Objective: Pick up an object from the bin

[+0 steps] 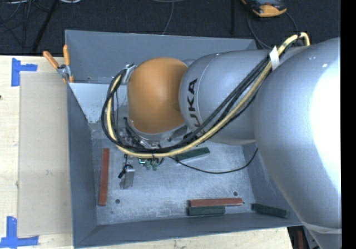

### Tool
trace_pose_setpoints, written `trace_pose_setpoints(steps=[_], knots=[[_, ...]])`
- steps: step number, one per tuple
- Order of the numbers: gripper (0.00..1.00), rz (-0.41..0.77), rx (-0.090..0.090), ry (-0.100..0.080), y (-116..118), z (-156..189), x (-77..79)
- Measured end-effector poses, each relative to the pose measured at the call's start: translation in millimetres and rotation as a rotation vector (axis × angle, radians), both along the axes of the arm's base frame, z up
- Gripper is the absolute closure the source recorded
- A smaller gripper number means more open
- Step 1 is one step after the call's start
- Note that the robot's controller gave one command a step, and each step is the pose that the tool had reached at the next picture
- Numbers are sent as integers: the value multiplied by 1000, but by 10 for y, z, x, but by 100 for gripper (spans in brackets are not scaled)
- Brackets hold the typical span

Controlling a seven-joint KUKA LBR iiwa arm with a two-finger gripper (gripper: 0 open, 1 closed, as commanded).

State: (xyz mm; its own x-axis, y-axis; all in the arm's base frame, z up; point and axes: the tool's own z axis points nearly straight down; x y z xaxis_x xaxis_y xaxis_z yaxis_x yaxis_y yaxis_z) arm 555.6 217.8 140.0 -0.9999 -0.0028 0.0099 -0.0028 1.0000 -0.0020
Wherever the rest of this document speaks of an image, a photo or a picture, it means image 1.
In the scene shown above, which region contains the grey metal bin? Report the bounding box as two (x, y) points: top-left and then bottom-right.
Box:
(64, 29), (304, 249)

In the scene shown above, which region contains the red-brown flat block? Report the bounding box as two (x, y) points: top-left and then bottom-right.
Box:
(188, 197), (245, 208)
(97, 147), (111, 207)

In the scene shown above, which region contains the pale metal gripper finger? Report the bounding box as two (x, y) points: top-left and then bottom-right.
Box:
(119, 164), (136, 190)

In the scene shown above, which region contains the dark green flat block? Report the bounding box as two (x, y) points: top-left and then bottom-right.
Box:
(251, 203), (290, 219)
(187, 205), (226, 217)
(174, 146), (211, 163)

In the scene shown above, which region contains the brown cardboard board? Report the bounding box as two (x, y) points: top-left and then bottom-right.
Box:
(16, 71), (74, 239)

